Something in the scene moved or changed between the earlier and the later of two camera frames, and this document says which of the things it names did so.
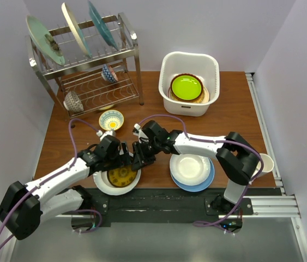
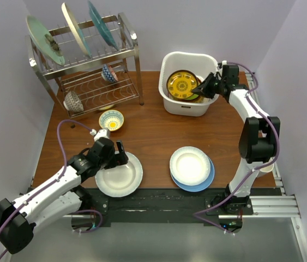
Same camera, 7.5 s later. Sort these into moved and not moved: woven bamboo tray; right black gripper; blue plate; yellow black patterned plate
Moved: right black gripper; yellow black patterned plate
Not moved: woven bamboo tray; blue plate
